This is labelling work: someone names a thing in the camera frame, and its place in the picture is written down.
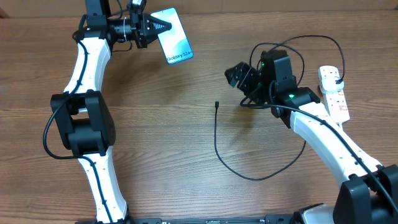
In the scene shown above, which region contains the Galaxy S24+ smartphone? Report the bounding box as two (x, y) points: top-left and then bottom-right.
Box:
(151, 7), (194, 65)

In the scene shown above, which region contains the black USB charger cable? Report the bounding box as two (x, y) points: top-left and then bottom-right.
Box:
(213, 34), (346, 182)

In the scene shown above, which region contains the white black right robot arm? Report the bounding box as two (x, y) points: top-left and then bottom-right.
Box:
(224, 50), (397, 223)

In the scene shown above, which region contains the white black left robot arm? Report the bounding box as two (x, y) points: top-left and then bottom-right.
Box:
(42, 0), (173, 223)

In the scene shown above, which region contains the white charger plug adapter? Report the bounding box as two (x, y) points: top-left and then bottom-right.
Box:
(320, 76), (345, 94)

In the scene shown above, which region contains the white power strip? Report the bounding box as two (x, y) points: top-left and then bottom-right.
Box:
(317, 65), (351, 126)

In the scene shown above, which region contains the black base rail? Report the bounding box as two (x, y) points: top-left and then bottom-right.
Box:
(116, 214), (297, 224)

